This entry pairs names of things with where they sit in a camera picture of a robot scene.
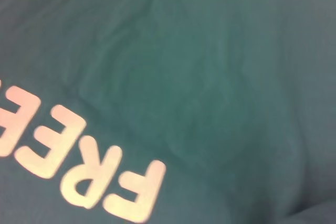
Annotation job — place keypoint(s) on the teal shirt with FREE print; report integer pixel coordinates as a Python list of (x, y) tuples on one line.
[(210, 77)]

